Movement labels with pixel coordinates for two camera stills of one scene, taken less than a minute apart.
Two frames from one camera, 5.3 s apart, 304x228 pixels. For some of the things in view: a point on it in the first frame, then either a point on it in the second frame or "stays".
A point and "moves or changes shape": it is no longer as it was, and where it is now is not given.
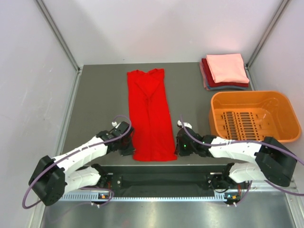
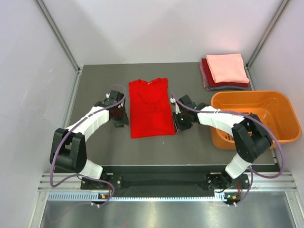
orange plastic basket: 252,115 stays
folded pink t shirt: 228,68 stays
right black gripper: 178,151 → 179,126
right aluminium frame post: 284,5 stays
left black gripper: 130,150 → 124,120
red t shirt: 152,133 moves or changes shape
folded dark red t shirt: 209,78 stays
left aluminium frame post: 58,34 stays
